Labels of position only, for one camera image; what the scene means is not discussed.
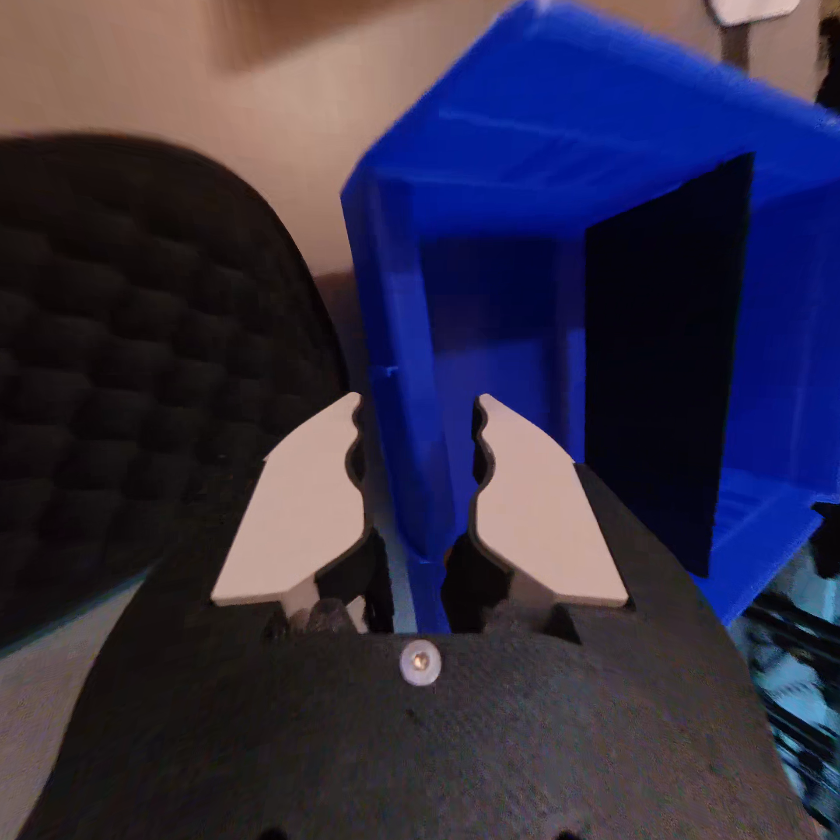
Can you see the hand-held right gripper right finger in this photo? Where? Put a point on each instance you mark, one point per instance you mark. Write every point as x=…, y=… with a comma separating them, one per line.
x=544, y=525

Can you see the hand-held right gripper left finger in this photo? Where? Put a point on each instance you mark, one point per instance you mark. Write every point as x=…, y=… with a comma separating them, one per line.
x=295, y=525

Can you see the blue plastic bin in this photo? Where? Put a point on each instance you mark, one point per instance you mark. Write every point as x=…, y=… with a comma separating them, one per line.
x=525, y=131

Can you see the black bin divider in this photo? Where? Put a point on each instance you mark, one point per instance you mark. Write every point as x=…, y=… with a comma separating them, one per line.
x=663, y=361

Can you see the black quilted wrist rest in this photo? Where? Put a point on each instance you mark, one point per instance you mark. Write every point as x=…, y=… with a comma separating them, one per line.
x=131, y=328

